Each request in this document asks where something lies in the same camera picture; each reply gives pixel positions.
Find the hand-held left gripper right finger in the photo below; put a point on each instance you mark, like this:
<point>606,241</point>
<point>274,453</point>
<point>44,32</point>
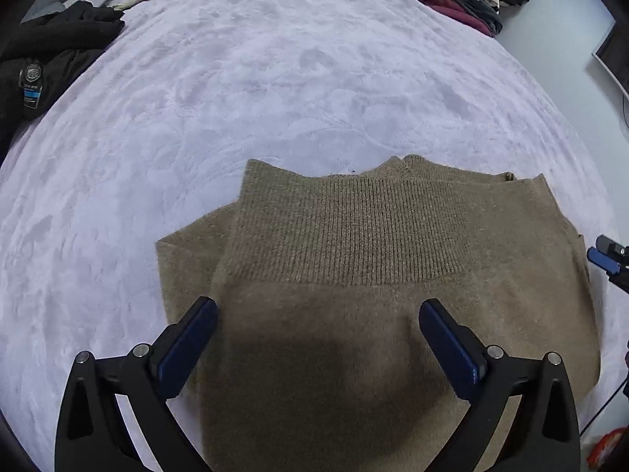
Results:
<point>452,351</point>

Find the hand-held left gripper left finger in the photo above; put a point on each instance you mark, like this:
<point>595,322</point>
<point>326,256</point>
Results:
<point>186,349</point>

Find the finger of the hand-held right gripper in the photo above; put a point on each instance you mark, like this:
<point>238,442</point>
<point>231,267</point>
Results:
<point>602,260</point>
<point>612,246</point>

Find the brown knit sweater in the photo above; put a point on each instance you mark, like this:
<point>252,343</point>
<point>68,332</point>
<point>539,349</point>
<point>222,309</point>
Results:
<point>383,265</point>

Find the black monitor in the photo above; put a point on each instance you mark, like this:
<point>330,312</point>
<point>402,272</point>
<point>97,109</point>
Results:
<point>616,64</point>

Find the red packet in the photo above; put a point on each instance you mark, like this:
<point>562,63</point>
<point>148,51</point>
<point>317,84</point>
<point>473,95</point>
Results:
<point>609,450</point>

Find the lavender fleece blanket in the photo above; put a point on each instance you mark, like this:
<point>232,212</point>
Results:
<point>275,83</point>

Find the black jacket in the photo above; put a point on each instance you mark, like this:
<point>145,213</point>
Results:
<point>54,44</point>

